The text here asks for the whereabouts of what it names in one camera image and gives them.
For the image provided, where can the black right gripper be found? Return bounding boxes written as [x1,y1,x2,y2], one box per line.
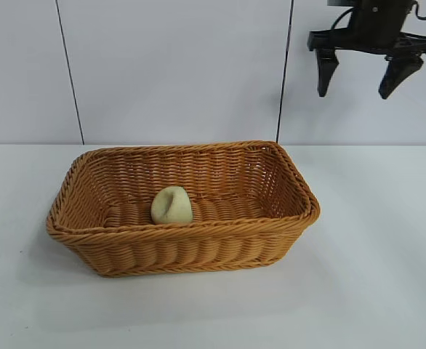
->
[307,0,426,100]

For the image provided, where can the pale yellow egg yolk pastry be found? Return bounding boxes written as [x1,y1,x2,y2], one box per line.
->
[150,185,194,225]

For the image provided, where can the brown woven wicker basket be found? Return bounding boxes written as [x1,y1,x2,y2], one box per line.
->
[45,140,322,280]

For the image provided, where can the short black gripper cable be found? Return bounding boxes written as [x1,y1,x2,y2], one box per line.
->
[329,6,353,32]

